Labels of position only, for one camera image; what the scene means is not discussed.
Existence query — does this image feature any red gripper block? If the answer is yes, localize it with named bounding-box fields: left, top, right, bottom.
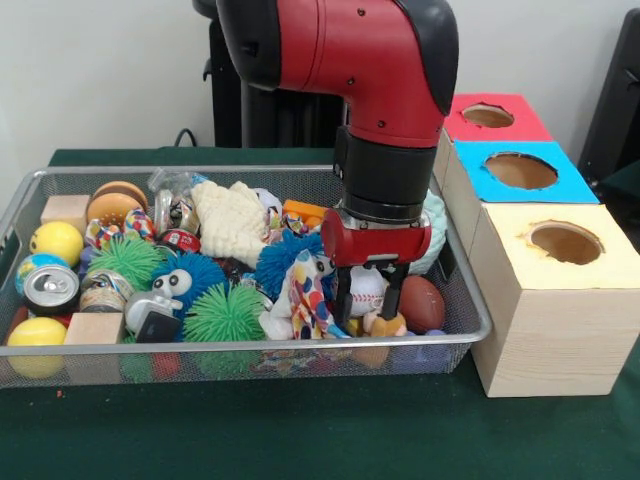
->
left=321, top=207, right=433, bottom=327

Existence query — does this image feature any small tan plush figure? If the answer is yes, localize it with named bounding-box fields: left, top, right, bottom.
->
left=344, top=312, right=407, bottom=346

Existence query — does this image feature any shallow clear mesh bin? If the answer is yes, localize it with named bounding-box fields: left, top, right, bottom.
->
left=0, top=165, right=494, bottom=390

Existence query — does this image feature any wooden box with three holes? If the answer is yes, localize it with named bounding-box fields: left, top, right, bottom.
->
left=432, top=92, right=640, bottom=399

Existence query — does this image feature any white baseball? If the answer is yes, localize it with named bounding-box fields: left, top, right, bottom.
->
left=349, top=267, right=389, bottom=319

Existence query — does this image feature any brown toy football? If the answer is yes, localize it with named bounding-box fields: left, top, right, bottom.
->
left=398, top=275, right=446, bottom=335

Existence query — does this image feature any mint green cloth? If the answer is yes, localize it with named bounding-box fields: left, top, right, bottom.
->
left=409, top=189, right=448, bottom=275

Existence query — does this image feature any blue spiky ball with eyes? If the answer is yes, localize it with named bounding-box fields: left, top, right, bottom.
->
left=151, top=252, right=229, bottom=321
left=255, top=229, right=331, bottom=301

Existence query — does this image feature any green spiky ball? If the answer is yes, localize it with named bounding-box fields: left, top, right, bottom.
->
left=182, top=282, right=266, bottom=344
left=87, top=235, right=164, bottom=291

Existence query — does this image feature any cream white cloth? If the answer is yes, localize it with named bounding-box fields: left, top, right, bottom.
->
left=190, top=180, right=269, bottom=271

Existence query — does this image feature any dark green table cloth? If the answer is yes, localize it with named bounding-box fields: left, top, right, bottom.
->
left=0, top=147, right=640, bottom=480
left=597, top=162, right=640, bottom=211

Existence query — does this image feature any toy hamburger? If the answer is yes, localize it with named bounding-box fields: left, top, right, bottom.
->
left=85, top=180, right=150, bottom=226

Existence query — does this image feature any black upright panel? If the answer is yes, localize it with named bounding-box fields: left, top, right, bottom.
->
left=577, top=7, right=640, bottom=176

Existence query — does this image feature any black soda can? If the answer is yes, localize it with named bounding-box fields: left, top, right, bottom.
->
left=22, top=264, right=81, bottom=317

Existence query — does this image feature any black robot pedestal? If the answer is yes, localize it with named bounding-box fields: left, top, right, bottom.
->
left=192, top=0, right=349, bottom=149

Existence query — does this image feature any thin black cable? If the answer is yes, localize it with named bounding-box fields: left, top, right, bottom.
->
left=173, top=127, right=216, bottom=149

